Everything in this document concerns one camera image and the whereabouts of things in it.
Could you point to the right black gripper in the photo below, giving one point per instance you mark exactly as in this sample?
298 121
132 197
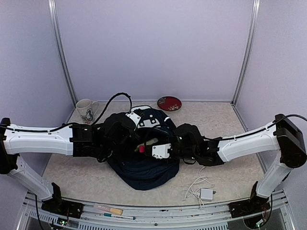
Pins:
171 161

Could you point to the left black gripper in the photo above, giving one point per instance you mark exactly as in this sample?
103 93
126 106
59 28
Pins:
135 141

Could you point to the yellow highlighter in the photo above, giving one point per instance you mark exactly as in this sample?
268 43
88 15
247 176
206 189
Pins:
149 142

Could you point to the pink black highlighter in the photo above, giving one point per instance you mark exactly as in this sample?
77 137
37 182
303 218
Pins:
142 149

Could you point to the navy blue backpack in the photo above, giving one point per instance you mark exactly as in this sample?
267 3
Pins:
143 172

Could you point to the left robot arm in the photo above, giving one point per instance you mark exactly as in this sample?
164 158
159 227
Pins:
74 140

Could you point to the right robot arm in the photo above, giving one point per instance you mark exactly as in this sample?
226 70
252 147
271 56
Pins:
281 135

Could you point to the white paper cup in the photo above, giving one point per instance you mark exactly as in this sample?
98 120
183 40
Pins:
87 110

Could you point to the red floral plate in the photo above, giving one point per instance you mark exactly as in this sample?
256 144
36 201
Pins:
169 103

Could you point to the white charger adapter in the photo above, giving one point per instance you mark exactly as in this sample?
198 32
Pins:
206 194

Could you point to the teal pen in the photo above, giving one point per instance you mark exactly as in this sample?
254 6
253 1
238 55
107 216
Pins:
119 216

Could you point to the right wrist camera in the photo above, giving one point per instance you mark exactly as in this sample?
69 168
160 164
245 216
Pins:
159 151

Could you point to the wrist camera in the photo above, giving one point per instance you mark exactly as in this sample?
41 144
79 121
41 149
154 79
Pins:
159 151
135 116

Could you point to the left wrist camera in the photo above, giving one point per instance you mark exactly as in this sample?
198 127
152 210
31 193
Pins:
135 116

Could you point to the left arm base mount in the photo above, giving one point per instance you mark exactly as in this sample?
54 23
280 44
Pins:
61 206

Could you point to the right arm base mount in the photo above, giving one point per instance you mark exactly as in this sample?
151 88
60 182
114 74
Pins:
252 205

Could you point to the metal frame rail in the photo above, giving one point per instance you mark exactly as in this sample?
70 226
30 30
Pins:
214 216

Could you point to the left corner aluminium post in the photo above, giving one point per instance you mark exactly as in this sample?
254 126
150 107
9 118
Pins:
56 29

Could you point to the corner aluminium post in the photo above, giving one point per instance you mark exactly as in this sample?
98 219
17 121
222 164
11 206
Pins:
56 29
247 52

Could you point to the right corner aluminium post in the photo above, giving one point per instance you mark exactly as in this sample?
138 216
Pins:
247 52

